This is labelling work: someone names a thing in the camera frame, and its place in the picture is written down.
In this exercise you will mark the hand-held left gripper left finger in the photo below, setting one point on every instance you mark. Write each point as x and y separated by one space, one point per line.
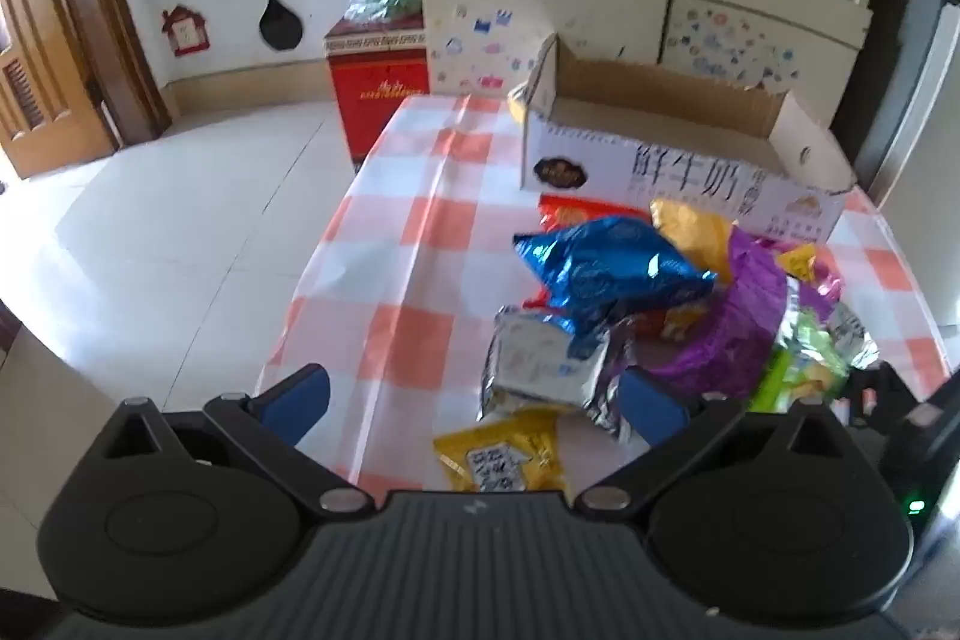
300 396

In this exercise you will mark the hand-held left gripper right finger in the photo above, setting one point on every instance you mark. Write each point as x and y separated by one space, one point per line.
652 406

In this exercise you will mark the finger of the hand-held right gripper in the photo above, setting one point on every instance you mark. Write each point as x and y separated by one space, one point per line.
883 391

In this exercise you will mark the silver foil snack packet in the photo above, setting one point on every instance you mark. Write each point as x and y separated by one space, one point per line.
540 366

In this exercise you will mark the large yellow snack bag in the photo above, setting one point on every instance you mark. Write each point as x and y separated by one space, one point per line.
694 231

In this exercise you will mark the cardboard box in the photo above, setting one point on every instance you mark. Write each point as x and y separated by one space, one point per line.
675 175

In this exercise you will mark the crumpled silver snack packet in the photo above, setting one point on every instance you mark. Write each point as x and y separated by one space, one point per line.
855 332

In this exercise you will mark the green snack packet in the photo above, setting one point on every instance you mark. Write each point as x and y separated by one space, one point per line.
806 359

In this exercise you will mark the purple foil snack bag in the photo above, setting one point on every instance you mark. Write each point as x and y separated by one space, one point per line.
739 317

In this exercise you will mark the blue foil snack bag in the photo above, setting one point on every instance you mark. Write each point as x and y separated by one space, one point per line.
607 261

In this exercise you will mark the small yellow snack packet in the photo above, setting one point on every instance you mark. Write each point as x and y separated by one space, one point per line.
506 452

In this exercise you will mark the tiny yellow snack packet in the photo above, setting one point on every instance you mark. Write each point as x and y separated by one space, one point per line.
799 261

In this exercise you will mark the orange checkered tablecloth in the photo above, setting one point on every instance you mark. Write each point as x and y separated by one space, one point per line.
420 250

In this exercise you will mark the red snack packet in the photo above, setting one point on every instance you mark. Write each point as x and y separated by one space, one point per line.
577 211

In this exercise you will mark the red carton box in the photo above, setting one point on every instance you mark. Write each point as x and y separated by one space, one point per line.
379 93

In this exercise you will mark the grey refrigerator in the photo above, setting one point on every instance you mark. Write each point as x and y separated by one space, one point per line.
919 48

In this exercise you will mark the wooden door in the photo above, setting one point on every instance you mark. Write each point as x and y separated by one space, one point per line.
60 33

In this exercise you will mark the red house wall sticker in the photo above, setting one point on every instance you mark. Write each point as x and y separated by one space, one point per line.
183 31

